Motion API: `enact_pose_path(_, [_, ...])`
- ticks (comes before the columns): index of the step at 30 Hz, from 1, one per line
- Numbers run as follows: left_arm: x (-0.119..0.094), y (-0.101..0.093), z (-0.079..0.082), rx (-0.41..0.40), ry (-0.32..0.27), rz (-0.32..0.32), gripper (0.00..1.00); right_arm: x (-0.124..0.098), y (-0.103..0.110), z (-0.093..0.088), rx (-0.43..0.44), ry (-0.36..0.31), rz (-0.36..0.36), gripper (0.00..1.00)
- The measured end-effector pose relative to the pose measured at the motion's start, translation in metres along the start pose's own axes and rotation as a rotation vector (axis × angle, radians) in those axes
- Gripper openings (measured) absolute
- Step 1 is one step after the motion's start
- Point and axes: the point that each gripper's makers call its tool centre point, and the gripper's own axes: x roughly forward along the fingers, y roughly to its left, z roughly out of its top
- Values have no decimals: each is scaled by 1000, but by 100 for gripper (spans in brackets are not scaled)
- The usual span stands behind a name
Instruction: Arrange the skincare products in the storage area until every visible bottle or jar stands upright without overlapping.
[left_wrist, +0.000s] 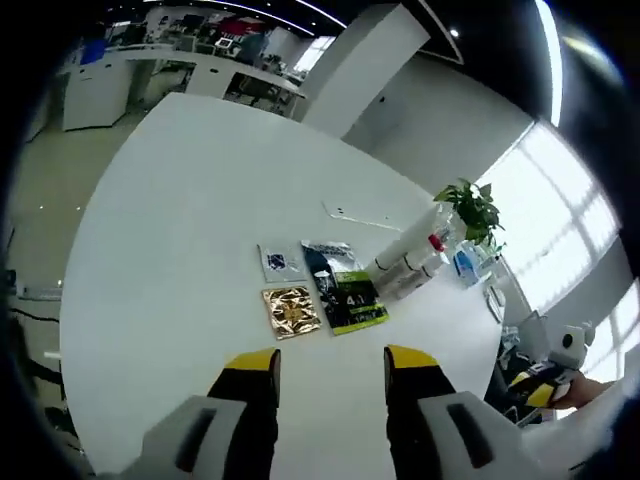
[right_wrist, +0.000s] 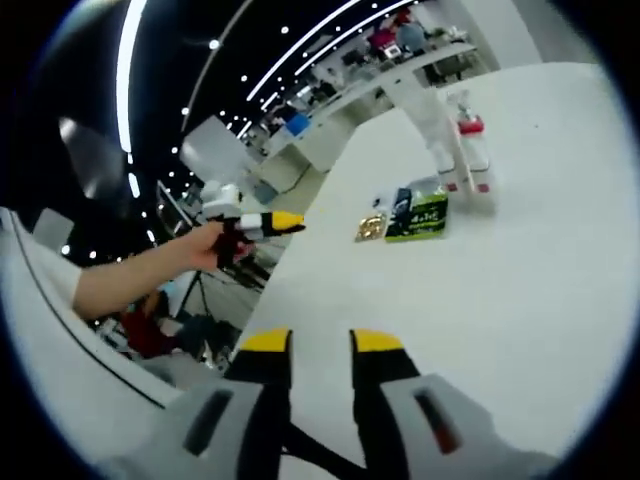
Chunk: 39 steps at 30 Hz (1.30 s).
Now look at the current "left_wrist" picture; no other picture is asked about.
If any gold foil sachet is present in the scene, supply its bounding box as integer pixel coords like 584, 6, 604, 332
260, 285, 322, 342

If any white square pillar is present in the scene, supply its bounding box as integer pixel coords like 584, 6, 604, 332
299, 2, 432, 140

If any green black packet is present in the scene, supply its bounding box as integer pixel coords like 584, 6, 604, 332
300, 239, 391, 337

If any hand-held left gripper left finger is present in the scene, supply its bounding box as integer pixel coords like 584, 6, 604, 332
93, 347, 282, 480

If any white skincare tube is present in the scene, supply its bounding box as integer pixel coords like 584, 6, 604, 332
374, 203, 447, 272

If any long white office desk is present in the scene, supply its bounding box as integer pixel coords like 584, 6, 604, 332
54, 43, 307, 132

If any green potted plant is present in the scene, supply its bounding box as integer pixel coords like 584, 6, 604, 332
432, 178, 507, 250

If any ceiling light strip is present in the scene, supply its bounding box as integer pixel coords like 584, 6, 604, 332
533, 0, 565, 130

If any bright window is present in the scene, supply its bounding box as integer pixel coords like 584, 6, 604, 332
474, 121, 640, 384

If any person in white shirt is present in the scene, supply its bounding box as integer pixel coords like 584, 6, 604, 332
519, 349, 640, 480

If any person's right hand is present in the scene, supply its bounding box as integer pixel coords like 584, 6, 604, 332
551, 377, 620, 412

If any white table socket panel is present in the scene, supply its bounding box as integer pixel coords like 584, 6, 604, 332
483, 283, 507, 322

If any clear bag with dark item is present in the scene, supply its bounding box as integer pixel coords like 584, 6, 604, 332
256, 241, 307, 284

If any blue white tissue pack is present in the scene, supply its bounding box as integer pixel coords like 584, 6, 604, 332
451, 248, 482, 290

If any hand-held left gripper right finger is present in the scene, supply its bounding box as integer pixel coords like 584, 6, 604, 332
383, 344, 547, 480

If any blue storage box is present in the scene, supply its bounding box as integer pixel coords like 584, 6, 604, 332
81, 41, 109, 65

